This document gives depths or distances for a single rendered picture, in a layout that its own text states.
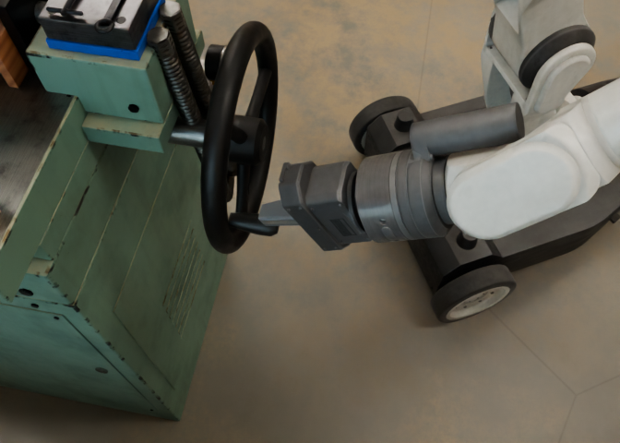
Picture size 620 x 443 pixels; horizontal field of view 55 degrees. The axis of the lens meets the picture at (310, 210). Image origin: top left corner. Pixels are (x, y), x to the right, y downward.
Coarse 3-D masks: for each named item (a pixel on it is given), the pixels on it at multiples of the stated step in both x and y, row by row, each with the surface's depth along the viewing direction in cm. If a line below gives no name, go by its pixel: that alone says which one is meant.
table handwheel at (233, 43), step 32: (256, 32) 68; (224, 64) 63; (224, 96) 61; (256, 96) 78; (192, 128) 74; (224, 128) 61; (256, 128) 73; (224, 160) 62; (256, 160) 74; (224, 192) 64; (256, 192) 86; (224, 224) 67
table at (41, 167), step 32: (0, 96) 67; (32, 96) 67; (64, 96) 67; (0, 128) 65; (32, 128) 65; (64, 128) 66; (96, 128) 69; (128, 128) 69; (160, 128) 69; (0, 160) 63; (32, 160) 63; (64, 160) 67; (0, 192) 61; (32, 192) 62; (0, 224) 59; (32, 224) 62; (0, 256) 58; (32, 256) 63; (0, 288) 59
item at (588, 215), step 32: (480, 96) 163; (384, 128) 153; (608, 192) 147; (544, 224) 143; (576, 224) 143; (416, 256) 149; (448, 256) 135; (480, 256) 134; (512, 256) 140; (544, 256) 149
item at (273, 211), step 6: (264, 204) 67; (270, 204) 67; (276, 204) 66; (264, 210) 67; (270, 210) 66; (276, 210) 66; (282, 210) 65; (258, 216) 67; (264, 216) 66; (270, 216) 66; (276, 216) 65; (282, 216) 65; (288, 216) 64
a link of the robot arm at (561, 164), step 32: (544, 128) 47; (576, 128) 46; (480, 160) 50; (512, 160) 47; (544, 160) 46; (576, 160) 46; (608, 160) 46; (448, 192) 51; (480, 192) 49; (512, 192) 48; (544, 192) 47; (576, 192) 46; (480, 224) 50; (512, 224) 49
